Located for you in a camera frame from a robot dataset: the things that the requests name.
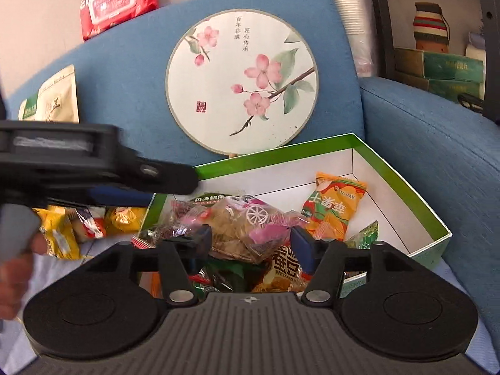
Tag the clear dark red date packet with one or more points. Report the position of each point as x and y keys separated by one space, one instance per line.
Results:
x=175 y=218

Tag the green carton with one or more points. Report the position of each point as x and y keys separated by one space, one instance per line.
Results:
x=453 y=66
x=455 y=90

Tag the beige and green grain pouch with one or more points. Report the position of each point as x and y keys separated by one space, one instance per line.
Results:
x=50 y=97

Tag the red and white snack packet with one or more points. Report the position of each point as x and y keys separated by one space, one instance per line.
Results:
x=90 y=222

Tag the yellow packet with grey window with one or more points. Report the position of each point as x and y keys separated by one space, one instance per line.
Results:
x=60 y=234

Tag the gold packet with red character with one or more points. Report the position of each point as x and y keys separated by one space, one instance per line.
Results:
x=281 y=271

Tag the round floral paper fan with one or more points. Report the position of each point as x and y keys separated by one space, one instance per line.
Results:
x=242 y=82

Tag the green patterned snack packet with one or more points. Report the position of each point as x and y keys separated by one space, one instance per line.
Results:
x=363 y=236

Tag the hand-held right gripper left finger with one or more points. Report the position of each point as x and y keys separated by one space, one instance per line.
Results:
x=202 y=248

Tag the stack of clear plastic cups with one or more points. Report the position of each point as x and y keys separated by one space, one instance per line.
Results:
x=343 y=15

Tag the blue sofa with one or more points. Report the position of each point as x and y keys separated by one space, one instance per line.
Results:
x=422 y=144

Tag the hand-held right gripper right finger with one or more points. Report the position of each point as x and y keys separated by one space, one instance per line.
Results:
x=301 y=248

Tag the yellow pastry snack packet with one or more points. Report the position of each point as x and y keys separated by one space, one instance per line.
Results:
x=127 y=220

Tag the black metal shelf rack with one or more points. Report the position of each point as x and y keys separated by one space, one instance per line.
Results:
x=384 y=19

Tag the person's left hand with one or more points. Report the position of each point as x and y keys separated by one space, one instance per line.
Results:
x=19 y=281

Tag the orange snack packet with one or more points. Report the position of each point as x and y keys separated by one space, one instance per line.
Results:
x=332 y=207

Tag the clear packet with pink wheel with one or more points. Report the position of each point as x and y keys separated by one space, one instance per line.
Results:
x=242 y=234

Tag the red wet wipes pack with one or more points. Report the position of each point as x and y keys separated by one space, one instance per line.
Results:
x=117 y=4

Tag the green cardboard box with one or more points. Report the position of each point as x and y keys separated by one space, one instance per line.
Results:
x=390 y=187

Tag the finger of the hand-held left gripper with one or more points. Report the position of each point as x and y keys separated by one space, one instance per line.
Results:
x=125 y=197
x=164 y=177

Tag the striped knit pouch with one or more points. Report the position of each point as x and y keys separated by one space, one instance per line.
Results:
x=429 y=27

